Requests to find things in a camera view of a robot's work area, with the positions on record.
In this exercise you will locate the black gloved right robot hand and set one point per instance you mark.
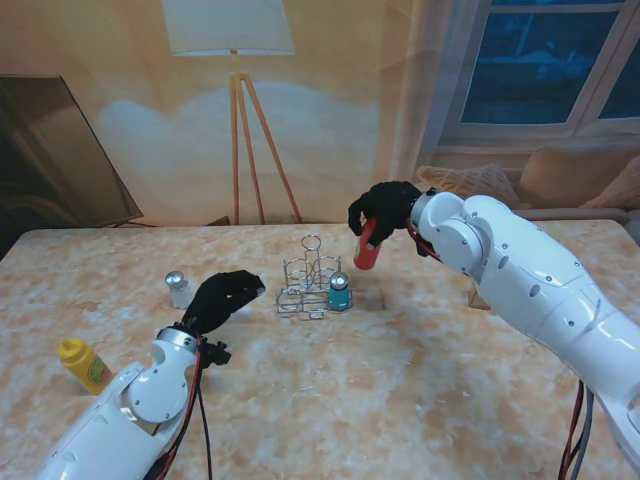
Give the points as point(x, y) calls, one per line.
point(392, 205)

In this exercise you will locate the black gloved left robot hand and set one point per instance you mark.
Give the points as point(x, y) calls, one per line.
point(220, 297)

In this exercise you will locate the red ketchup squeeze bottle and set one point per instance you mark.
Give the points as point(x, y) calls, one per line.
point(366, 256)

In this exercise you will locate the teal shaker with silver cap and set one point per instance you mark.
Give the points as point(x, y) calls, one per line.
point(339, 297)

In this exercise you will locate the clear square oil bottle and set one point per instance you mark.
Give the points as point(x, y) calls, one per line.
point(477, 301)

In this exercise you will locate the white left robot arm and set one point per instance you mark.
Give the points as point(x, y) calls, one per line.
point(115, 420)

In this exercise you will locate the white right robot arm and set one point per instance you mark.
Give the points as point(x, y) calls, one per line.
point(520, 270)

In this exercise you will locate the clear salt shaker silver cap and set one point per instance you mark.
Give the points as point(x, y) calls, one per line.
point(179, 296)

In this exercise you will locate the yellow mustard squeeze bottle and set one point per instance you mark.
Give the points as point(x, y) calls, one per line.
point(89, 372)

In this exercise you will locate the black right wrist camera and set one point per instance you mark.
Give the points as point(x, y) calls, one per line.
point(425, 247)

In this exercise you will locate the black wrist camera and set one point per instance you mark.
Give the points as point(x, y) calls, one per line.
point(217, 354)
point(425, 247)

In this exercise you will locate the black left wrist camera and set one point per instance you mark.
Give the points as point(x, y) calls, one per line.
point(217, 354)

